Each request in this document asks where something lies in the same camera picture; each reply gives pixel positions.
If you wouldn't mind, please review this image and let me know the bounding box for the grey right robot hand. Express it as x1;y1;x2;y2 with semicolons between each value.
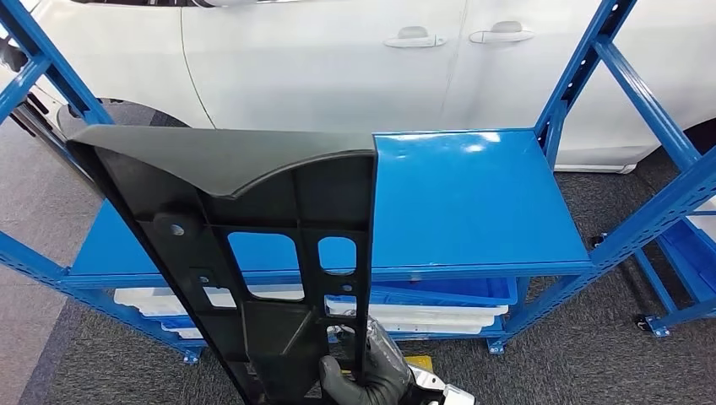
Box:
318;316;418;405

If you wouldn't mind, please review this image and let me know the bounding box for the black plastic frame part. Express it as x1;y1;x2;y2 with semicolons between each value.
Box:
66;124;378;405

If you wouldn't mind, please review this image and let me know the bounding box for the blue metal shelf rack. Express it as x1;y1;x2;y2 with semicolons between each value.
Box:
0;0;716;365
633;214;716;338

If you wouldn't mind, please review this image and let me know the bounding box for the white plastic tray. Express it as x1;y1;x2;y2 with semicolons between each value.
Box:
113;283;306;318
162;326;203;341
325;294;510;320
363;314;498;331
386;325;486;337

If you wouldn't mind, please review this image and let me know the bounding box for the blue plastic tray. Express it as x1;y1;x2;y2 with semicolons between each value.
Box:
369;276;519;307
158;314;197;331

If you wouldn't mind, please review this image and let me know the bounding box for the white car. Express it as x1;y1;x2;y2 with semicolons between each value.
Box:
0;0;716;175

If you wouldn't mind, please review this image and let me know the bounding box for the white plastic bin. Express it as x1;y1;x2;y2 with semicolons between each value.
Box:
692;197;716;241

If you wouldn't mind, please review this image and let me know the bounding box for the white car door handle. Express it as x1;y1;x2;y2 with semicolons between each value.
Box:
469;21;535;45
382;26;448;49

